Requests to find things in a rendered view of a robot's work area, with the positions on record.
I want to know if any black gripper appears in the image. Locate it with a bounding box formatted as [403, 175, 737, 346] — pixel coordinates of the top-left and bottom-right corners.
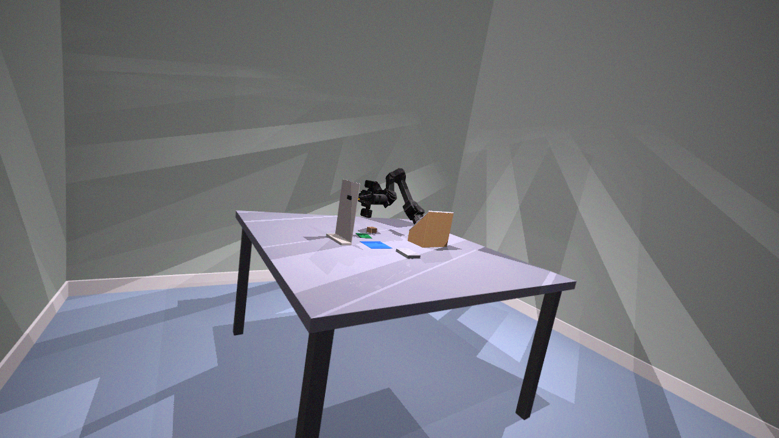
[358, 180, 382, 218]

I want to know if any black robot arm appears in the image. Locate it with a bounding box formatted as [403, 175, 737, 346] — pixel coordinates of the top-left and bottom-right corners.
[372, 168, 425, 224]

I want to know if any blue square mat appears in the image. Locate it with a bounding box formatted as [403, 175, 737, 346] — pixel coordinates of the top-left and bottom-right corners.
[362, 242, 391, 249]

